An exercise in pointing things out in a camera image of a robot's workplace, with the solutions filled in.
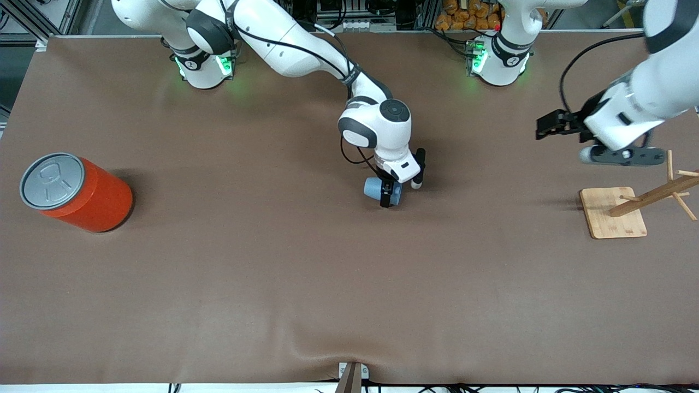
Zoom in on brown mount pole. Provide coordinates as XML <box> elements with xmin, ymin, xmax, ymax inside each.
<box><xmin>335</xmin><ymin>363</ymin><xmax>363</xmax><ymax>393</ymax></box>

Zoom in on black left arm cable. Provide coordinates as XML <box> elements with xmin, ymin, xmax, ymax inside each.
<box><xmin>559</xmin><ymin>33</ymin><xmax>646</xmax><ymax>115</ymax></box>

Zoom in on aluminium frame profile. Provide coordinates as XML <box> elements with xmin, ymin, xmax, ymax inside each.
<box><xmin>0</xmin><ymin>0</ymin><xmax>104</xmax><ymax>50</ymax></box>

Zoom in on orange snack bag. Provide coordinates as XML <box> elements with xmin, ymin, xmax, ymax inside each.
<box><xmin>435</xmin><ymin>0</ymin><xmax>503</xmax><ymax>31</ymax></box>

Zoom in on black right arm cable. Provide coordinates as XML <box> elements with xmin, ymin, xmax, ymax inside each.
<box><xmin>218</xmin><ymin>0</ymin><xmax>383</xmax><ymax>181</ymax></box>

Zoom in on white connector strip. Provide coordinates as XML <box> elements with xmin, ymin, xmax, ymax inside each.
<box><xmin>340</xmin><ymin>19</ymin><xmax>397</xmax><ymax>32</ymax></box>

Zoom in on orange can with grey lid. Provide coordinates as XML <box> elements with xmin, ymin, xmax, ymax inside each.
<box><xmin>19</xmin><ymin>152</ymin><xmax>133</xmax><ymax>234</ymax></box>

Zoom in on wooden cup rack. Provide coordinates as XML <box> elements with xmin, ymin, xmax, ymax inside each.
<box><xmin>579</xmin><ymin>150</ymin><xmax>699</xmax><ymax>240</ymax></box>

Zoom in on light blue cup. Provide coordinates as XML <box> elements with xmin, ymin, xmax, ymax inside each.
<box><xmin>364</xmin><ymin>176</ymin><xmax>404</xmax><ymax>207</ymax></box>

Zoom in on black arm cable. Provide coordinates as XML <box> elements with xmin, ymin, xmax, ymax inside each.
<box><xmin>559</xmin><ymin>33</ymin><xmax>646</xmax><ymax>115</ymax></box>
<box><xmin>218</xmin><ymin>0</ymin><xmax>383</xmax><ymax>181</ymax></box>

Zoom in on brown table mat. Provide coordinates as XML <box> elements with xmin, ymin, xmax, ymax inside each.
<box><xmin>0</xmin><ymin>30</ymin><xmax>699</xmax><ymax>385</ymax></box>

